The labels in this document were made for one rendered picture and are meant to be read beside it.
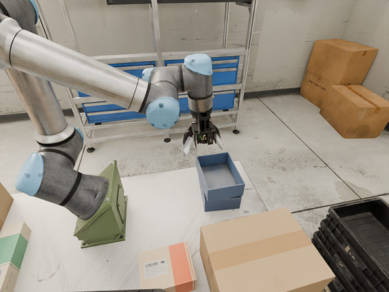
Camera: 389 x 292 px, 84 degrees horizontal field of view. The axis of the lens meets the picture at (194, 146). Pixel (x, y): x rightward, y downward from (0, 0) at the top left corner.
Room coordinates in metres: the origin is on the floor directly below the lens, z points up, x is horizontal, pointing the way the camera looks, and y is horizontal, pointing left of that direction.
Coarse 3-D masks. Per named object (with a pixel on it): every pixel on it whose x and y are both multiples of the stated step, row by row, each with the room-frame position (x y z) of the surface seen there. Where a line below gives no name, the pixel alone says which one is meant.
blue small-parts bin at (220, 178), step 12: (204, 156) 0.74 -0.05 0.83; (216, 156) 0.75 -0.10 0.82; (228, 156) 0.75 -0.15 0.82; (204, 168) 0.72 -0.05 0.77; (216, 168) 0.72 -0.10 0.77; (228, 168) 0.72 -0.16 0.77; (204, 180) 0.59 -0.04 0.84; (216, 180) 0.65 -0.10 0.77; (228, 180) 0.65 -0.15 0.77; (240, 180) 0.60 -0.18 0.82; (204, 192) 0.58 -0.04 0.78; (216, 192) 0.54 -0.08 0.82; (228, 192) 0.55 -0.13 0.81; (240, 192) 0.56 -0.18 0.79
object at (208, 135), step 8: (192, 112) 0.59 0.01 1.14; (208, 112) 0.58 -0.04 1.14; (200, 120) 0.56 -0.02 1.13; (208, 120) 0.58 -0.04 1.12; (192, 128) 0.59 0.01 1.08; (200, 128) 0.58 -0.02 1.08; (208, 128) 0.58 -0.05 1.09; (200, 136) 0.57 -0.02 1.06; (208, 136) 0.57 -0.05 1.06; (208, 144) 0.57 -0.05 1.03
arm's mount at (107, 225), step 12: (108, 168) 0.59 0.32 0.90; (108, 180) 0.52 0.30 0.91; (120, 180) 0.61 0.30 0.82; (108, 192) 0.46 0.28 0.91; (120, 192) 0.55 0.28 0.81; (108, 204) 0.42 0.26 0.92; (120, 204) 0.50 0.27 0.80; (96, 216) 0.41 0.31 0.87; (108, 216) 0.42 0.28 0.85; (120, 216) 0.47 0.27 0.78; (84, 228) 0.40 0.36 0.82; (96, 228) 0.41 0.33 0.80; (108, 228) 0.41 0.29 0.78; (120, 228) 0.43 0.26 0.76; (84, 240) 0.41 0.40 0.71; (96, 240) 0.40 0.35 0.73; (108, 240) 0.41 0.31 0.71; (120, 240) 0.41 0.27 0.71
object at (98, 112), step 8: (112, 64) 1.91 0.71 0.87; (120, 64) 1.93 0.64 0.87; (128, 64) 1.94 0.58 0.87; (136, 64) 1.95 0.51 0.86; (144, 64) 1.97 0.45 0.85; (152, 64) 1.98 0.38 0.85; (128, 72) 1.93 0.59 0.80; (136, 72) 1.95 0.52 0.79; (80, 96) 1.84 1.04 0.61; (88, 104) 1.84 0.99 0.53; (96, 104) 1.85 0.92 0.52; (104, 104) 1.87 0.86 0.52; (112, 104) 1.89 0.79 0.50; (88, 112) 1.84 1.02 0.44; (96, 112) 1.85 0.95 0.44; (104, 112) 1.86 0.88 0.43; (112, 112) 1.88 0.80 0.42; (120, 112) 1.91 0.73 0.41; (128, 112) 1.92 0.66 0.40; (136, 112) 1.94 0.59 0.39; (88, 120) 1.84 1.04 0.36; (96, 120) 1.86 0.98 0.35; (104, 120) 1.87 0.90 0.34; (112, 120) 1.89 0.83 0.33; (120, 120) 1.90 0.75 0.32
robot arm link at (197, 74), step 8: (192, 56) 0.61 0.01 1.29; (200, 56) 0.61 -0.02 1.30; (208, 56) 0.62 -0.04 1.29; (184, 64) 0.60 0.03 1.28; (192, 64) 0.58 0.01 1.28; (200, 64) 0.57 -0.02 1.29; (208, 64) 0.59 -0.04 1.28; (184, 72) 0.58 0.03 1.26; (192, 72) 0.58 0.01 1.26; (200, 72) 0.57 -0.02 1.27; (208, 72) 0.58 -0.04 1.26; (184, 80) 0.57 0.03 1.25; (192, 80) 0.57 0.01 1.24; (200, 80) 0.57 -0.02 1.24; (208, 80) 0.58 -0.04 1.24; (184, 88) 0.57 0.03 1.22; (192, 88) 0.58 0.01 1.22; (200, 88) 0.57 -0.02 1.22; (208, 88) 0.58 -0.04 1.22; (192, 96) 0.58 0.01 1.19; (200, 96) 0.57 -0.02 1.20; (208, 96) 0.58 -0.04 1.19
